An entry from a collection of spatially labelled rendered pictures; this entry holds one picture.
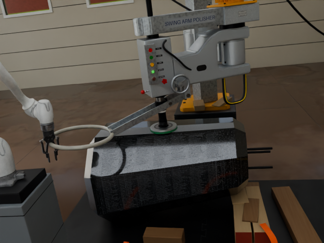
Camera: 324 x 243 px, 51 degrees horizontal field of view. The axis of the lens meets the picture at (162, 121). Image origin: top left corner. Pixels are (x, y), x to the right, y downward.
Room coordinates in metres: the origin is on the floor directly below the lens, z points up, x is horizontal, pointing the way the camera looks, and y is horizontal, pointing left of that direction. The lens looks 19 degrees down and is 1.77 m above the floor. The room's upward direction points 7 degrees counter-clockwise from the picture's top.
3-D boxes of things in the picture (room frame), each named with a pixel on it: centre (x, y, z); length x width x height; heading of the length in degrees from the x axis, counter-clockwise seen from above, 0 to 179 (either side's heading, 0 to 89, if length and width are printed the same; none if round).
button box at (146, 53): (2.41, 0.03, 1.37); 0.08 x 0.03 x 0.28; 107
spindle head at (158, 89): (2.56, -0.08, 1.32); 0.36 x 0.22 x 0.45; 107
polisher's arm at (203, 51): (2.64, -0.39, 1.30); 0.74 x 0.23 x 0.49; 107
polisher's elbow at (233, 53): (2.73, -0.64, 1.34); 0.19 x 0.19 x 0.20
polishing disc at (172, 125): (2.54, -0.01, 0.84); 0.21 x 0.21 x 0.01
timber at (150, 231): (2.15, 0.09, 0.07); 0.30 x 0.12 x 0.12; 76
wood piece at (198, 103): (3.12, -0.38, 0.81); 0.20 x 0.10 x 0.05; 176
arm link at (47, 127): (2.22, 0.79, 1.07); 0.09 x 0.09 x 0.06
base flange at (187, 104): (3.36, -0.48, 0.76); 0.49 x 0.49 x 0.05; 78
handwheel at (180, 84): (2.46, -0.16, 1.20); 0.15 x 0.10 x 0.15; 107
